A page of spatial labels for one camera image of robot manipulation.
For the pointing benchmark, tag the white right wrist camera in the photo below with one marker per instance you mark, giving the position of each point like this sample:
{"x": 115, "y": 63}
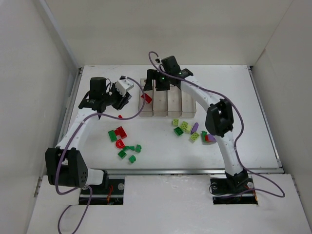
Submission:
{"x": 158, "y": 59}

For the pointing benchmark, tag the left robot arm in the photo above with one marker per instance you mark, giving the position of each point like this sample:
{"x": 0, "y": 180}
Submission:
{"x": 64, "y": 163}

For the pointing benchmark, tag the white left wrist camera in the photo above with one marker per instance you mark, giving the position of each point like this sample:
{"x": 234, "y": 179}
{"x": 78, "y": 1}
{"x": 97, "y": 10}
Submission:
{"x": 123, "y": 85}

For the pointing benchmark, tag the green square lego plate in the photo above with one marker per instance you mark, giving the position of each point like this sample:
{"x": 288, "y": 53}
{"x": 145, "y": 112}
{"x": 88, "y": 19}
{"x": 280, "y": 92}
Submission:
{"x": 122, "y": 154}

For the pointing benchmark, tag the lime lego brick left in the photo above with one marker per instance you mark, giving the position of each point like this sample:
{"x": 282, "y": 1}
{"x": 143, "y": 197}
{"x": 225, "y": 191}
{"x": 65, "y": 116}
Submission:
{"x": 175, "y": 122}

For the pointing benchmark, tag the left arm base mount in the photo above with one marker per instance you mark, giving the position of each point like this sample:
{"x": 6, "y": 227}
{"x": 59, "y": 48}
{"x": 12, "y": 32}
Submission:
{"x": 112, "y": 194}

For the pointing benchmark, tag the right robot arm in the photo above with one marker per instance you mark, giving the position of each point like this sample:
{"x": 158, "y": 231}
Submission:
{"x": 219, "y": 109}

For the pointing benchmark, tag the green arch lego piece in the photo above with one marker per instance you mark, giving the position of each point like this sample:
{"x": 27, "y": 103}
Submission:
{"x": 129, "y": 148}

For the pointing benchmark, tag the red large lego brick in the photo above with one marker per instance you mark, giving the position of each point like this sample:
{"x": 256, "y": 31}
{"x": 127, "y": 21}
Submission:
{"x": 119, "y": 131}

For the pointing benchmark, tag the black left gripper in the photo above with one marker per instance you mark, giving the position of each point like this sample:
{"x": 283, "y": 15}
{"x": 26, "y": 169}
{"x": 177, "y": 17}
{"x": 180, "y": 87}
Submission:
{"x": 121, "y": 101}

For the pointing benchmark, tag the lime lego brick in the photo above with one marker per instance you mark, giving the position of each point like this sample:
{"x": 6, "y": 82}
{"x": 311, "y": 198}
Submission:
{"x": 194, "y": 137}
{"x": 175, "y": 122}
{"x": 186, "y": 127}

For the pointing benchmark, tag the aluminium table edge rail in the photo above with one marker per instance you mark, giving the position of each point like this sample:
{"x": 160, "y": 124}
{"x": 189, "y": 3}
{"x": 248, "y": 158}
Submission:
{"x": 56, "y": 112}

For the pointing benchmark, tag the red arch lego brick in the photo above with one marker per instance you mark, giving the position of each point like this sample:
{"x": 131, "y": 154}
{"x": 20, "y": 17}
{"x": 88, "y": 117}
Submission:
{"x": 119, "y": 144}

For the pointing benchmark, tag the green flat lego plate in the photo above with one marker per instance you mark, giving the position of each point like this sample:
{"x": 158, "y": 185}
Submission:
{"x": 112, "y": 136}

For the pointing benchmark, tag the green small lego brick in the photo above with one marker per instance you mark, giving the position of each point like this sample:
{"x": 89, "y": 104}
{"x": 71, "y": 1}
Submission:
{"x": 138, "y": 148}

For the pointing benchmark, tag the purple lego brick right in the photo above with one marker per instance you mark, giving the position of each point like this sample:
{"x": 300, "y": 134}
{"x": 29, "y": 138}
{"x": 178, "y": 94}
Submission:
{"x": 211, "y": 138}

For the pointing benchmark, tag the lime lego brick lower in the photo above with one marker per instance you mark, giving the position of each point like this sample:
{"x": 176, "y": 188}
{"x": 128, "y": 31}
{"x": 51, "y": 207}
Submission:
{"x": 194, "y": 137}

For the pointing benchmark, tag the purple slanted lego piece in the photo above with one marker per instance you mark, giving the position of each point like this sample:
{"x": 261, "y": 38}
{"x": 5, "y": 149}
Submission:
{"x": 195, "y": 127}

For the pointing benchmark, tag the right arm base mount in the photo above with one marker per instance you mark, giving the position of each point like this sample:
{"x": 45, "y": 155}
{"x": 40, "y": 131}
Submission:
{"x": 224, "y": 193}

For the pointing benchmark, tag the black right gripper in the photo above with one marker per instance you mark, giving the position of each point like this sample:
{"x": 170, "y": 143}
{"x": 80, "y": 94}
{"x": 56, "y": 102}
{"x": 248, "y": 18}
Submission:
{"x": 156, "y": 79}

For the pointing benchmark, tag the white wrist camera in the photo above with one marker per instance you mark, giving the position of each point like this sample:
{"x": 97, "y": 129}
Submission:
{"x": 158, "y": 59}
{"x": 123, "y": 85}

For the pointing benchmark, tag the lime lego brick centre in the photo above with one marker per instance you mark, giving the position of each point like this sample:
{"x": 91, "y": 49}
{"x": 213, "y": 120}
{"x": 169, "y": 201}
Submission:
{"x": 186, "y": 127}

